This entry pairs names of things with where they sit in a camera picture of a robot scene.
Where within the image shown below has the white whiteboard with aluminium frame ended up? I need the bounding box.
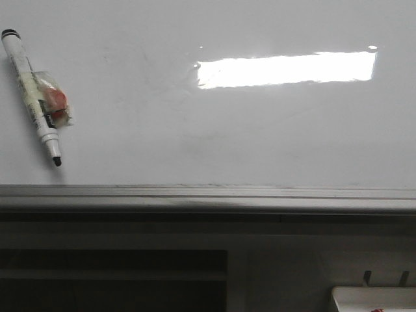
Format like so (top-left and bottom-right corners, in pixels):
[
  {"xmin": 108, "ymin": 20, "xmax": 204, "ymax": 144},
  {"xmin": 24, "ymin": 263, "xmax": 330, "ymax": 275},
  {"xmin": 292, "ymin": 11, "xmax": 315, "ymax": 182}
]
[{"xmin": 1, "ymin": 1, "xmax": 415, "ymax": 215}]

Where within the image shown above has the white plastic tray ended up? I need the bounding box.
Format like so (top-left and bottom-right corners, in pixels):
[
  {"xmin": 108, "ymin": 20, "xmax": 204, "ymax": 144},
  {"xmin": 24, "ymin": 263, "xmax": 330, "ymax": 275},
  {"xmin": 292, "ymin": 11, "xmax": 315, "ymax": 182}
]
[{"xmin": 328, "ymin": 287, "xmax": 415, "ymax": 311}]

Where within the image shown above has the white whiteboard marker with tape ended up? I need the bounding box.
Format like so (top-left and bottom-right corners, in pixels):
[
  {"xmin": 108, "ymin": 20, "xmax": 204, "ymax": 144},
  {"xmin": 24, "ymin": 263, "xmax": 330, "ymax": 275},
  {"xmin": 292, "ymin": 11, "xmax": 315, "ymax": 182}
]
[{"xmin": 1, "ymin": 29, "xmax": 72, "ymax": 167}]

